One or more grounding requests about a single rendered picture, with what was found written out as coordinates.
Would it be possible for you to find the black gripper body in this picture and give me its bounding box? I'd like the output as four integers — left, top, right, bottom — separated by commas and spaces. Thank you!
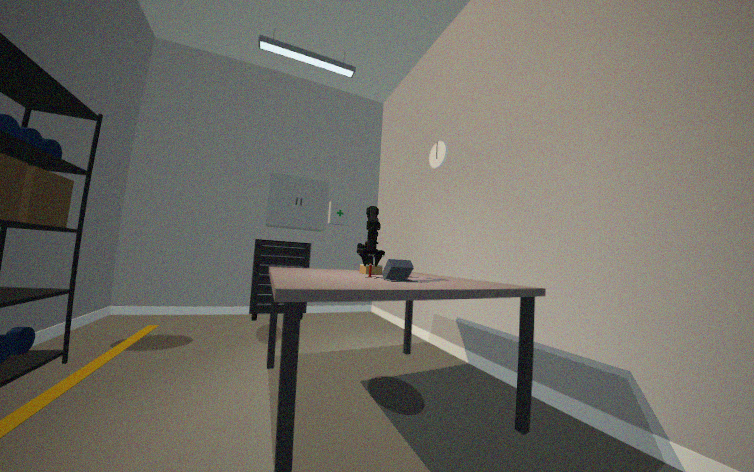
357, 240, 385, 256

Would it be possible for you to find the grey sloped panel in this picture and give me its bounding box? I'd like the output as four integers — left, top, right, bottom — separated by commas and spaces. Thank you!
382, 259, 414, 282

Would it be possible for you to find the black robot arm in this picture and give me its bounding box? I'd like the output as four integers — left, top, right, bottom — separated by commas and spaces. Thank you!
357, 206, 381, 265

